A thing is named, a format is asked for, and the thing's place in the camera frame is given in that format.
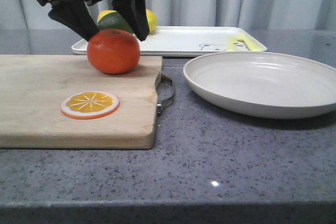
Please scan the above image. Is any orange mandarin fruit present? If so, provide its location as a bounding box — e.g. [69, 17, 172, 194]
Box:
[87, 29, 141, 74]

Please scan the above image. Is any beige round plate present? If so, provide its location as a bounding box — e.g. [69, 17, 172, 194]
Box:
[183, 52, 335, 120]

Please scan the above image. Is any white rectangular tray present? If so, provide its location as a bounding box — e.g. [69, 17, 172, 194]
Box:
[71, 26, 268, 58]

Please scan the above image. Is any yellow lemon left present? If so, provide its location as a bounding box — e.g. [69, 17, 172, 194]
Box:
[97, 10, 116, 22]

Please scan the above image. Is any yellow lemon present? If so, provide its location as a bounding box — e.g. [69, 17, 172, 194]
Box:
[97, 10, 116, 22]
[146, 9, 158, 33]

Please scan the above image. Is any green lime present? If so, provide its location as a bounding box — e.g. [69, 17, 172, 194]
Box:
[97, 13, 133, 34]

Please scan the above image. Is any yellow lemon right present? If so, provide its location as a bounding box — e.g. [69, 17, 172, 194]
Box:
[146, 9, 158, 33]

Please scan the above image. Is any orange slice toy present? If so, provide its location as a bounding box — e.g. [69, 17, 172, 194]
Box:
[60, 91, 120, 120]

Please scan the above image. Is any wooden cutting board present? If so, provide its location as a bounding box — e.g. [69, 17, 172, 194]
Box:
[1, 55, 163, 150]

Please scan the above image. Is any yellow plastic fork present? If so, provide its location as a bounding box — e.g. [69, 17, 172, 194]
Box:
[236, 34, 263, 51]

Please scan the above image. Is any grey curtain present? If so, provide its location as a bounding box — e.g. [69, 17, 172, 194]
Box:
[1, 0, 335, 31]

